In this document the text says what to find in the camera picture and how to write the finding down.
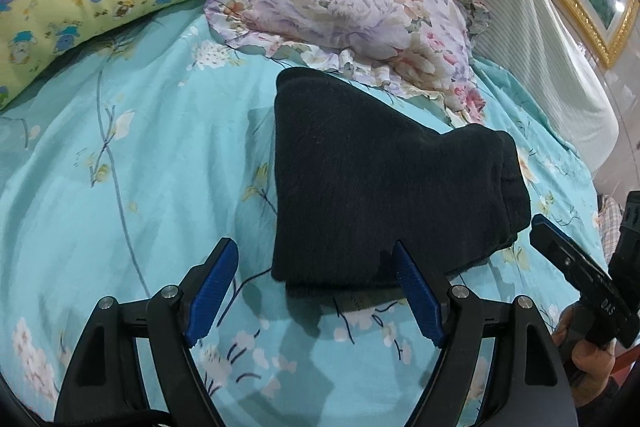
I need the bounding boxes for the black pants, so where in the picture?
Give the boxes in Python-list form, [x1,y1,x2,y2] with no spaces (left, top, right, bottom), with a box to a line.
[271,67,532,295]

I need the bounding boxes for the person's right hand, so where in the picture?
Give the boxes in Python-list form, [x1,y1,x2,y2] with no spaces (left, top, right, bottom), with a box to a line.
[549,305,622,408]

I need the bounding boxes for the plaid checkered cloth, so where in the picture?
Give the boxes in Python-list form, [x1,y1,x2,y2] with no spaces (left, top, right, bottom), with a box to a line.
[598,194,623,263]

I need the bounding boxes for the turquoise floral bed sheet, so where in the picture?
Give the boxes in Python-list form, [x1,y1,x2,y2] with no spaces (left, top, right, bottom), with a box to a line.
[0,0,609,427]

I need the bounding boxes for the pink purple floral pillow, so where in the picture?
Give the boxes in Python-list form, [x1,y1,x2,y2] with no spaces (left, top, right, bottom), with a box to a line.
[205,0,485,122]

